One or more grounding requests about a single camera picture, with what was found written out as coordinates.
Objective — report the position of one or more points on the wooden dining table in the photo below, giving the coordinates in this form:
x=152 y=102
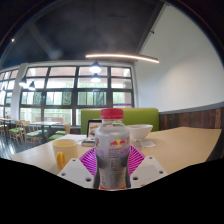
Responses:
x=45 y=123
x=6 y=119

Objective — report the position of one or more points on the small white paper napkin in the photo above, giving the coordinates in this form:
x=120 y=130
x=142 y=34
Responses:
x=147 y=143

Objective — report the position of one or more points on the group of green-seated wooden chairs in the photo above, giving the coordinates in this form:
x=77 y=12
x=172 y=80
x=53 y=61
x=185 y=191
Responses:
x=16 y=131

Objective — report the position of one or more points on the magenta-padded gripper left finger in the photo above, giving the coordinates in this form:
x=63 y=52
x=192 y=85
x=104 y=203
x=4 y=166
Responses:
x=75 y=171

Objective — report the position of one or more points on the white ceramic bowl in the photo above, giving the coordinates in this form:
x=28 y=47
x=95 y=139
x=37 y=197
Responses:
x=140 y=131

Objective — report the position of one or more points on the long curved ceiling light bar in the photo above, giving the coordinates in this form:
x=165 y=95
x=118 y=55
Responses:
x=123 y=56

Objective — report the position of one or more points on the green upholstered bench seat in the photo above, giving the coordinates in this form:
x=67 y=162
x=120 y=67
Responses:
x=140 y=116

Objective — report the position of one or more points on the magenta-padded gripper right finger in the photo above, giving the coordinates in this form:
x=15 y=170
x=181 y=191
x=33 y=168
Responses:
x=148 y=170

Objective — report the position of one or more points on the group of black pendant lamps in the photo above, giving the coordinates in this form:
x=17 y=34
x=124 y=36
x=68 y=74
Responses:
x=95 y=68

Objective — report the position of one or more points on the white paper sheet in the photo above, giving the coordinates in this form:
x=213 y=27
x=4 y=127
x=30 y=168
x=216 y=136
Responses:
x=73 y=137

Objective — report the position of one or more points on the red-capped clear drink bottle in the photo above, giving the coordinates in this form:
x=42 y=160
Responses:
x=111 y=156

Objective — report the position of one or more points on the dark notebook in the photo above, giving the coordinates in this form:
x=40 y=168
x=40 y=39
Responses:
x=88 y=142

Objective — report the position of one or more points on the black-framed tablet display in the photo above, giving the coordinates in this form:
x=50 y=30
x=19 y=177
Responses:
x=92 y=128

